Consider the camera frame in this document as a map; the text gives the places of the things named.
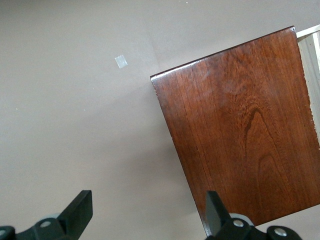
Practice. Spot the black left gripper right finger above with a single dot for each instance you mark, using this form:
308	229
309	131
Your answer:
215	215

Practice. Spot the grey tape square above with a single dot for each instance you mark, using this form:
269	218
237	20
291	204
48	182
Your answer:
121	61

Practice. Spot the dark brown wooden cabinet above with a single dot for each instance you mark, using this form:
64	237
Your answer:
237	125

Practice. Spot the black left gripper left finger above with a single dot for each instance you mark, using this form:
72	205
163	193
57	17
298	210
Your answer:
75	215

